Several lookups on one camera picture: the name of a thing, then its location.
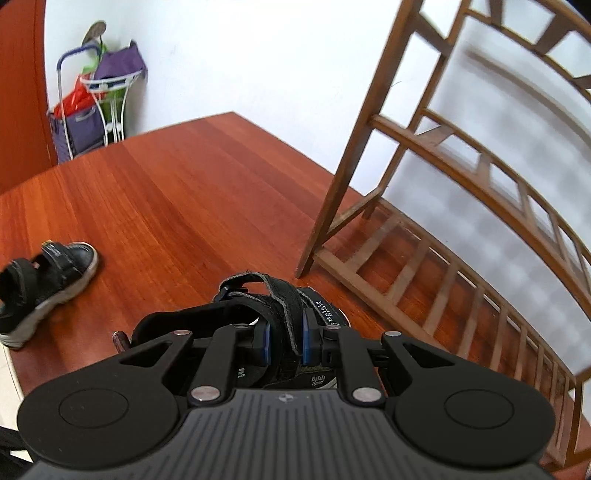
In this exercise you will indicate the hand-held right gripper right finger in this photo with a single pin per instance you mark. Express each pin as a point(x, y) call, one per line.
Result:
point(308, 339)

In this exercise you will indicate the red plastic bag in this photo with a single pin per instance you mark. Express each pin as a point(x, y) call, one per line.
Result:
point(74, 101)

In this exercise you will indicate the purple cloth bag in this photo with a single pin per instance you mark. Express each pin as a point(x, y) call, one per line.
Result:
point(120, 62)

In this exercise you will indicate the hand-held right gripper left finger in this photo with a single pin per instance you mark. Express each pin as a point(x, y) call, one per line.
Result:
point(264, 344)

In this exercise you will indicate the shopping cart with purple bag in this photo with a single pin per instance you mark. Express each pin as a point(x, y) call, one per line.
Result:
point(78, 134)

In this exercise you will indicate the black sandal with white sole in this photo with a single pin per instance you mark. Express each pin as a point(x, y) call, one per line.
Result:
point(27, 295)
point(277, 295)

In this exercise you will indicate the green bag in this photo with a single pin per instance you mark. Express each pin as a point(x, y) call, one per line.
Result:
point(115, 104)

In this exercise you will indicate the brown wooden door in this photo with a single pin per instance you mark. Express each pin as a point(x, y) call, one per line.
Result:
point(23, 92)

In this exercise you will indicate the brown wooden shoe rack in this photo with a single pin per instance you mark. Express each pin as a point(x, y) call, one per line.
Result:
point(351, 161)

